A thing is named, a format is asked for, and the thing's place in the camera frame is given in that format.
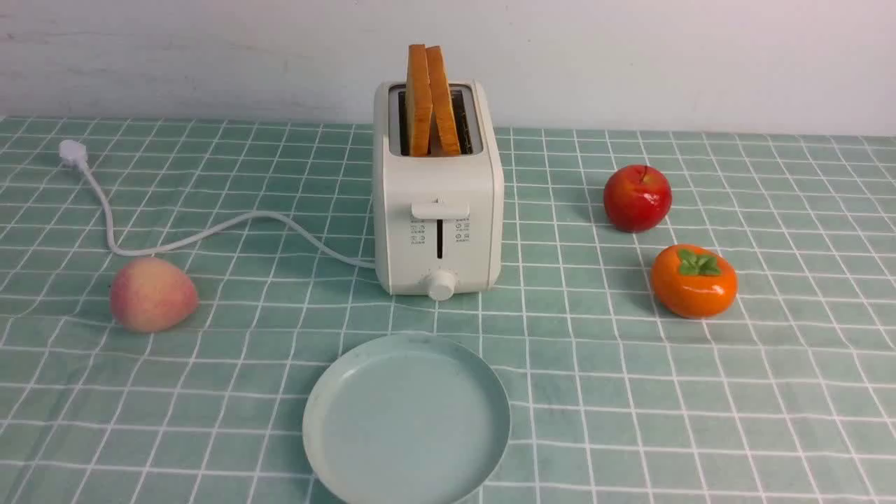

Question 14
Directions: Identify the toast slice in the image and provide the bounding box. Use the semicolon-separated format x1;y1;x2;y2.
426;45;461;156
405;44;434;157

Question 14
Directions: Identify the white two-slot toaster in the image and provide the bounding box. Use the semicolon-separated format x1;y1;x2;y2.
372;80;505;301

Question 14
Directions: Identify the light green round plate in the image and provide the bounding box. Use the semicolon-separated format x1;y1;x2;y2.
302;332;512;503

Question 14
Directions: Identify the red apple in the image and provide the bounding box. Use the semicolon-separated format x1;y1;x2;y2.
603;164;673;233

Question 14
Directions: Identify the orange persimmon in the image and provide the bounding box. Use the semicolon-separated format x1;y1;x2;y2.
650;244;739;319

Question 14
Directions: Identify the pink peach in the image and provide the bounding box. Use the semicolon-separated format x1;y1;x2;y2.
108;256;199;334

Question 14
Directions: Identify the green checkered tablecloth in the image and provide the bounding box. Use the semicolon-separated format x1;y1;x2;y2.
1;117;895;503

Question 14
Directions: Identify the white toaster power cable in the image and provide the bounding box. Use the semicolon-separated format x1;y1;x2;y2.
57;139;377;270

